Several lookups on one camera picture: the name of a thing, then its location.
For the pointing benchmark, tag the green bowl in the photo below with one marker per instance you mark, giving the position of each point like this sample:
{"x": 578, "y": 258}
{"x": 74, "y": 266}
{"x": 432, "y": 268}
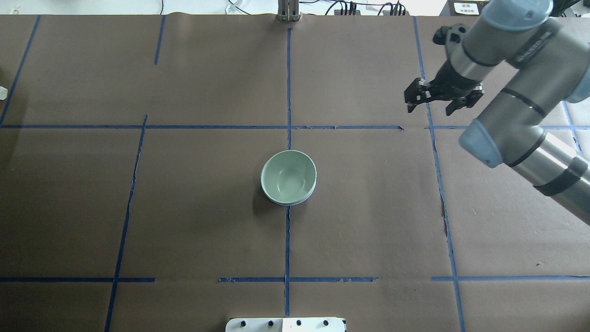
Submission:
{"x": 289, "y": 167}

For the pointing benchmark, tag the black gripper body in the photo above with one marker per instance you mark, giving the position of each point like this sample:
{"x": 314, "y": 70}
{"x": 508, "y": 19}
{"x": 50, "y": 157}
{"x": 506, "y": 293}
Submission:
{"x": 451, "y": 79}

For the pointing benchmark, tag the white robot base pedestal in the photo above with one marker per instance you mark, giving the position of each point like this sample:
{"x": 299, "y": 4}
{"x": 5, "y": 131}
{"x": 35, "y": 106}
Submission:
{"x": 287, "y": 324}

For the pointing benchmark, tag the aluminium frame post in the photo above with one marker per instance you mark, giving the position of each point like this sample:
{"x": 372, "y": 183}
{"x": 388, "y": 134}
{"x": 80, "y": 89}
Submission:
{"x": 288, "y": 10}

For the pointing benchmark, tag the blue bowl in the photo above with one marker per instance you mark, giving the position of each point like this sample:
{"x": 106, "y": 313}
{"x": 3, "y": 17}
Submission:
{"x": 288, "y": 195}

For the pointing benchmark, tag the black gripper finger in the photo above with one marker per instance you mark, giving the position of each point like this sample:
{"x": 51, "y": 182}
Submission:
{"x": 417, "y": 93}
{"x": 467, "y": 101}

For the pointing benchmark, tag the black power supply box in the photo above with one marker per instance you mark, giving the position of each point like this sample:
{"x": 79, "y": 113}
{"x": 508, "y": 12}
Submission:
{"x": 463, "y": 8}

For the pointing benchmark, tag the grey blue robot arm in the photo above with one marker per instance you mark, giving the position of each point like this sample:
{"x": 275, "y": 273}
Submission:
{"x": 552, "y": 66}

